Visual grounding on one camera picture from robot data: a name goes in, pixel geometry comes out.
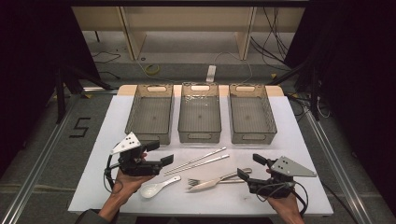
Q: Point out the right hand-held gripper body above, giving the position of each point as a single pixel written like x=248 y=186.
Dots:
x=289 y=168

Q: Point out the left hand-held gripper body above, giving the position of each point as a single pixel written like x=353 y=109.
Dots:
x=137 y=168

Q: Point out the white plastic spoon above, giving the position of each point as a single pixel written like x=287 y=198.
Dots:
x=149 y=190

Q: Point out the grey transparent plastic bin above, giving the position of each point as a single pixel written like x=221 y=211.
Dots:
x=152 y=116
x=199 y=116
x=250 y=116

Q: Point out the metal chopstick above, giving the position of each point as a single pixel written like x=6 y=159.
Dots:
x=202 y=163
x=199 y=158

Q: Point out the metal fork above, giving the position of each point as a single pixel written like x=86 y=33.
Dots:
x=194 y=182

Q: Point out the metal table knife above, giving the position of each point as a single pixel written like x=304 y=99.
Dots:
x=205 y=184

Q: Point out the person's left hand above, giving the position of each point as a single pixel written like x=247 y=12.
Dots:
x=127 y=185

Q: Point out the person's right hand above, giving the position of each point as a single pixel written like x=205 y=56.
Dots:
x=286 y=207

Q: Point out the white table sheet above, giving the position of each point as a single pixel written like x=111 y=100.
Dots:
x=202 y=203

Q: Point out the yellow tape roll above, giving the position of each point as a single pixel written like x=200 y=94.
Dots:
x=147 y=69

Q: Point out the black metal stand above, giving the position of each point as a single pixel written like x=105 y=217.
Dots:
x=314 y=93
x=60 y=96

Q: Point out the white power strip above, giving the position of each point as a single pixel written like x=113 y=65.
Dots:
x=211 y=74

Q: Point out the black curtain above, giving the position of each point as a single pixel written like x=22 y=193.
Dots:
x=28 y=77
x=358 y=77

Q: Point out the beige wooden desk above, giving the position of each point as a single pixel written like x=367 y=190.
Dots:
x=186 y=18

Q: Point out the aluminium floor rail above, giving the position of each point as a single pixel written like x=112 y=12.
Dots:
x=339 y=165
x=37 y=161

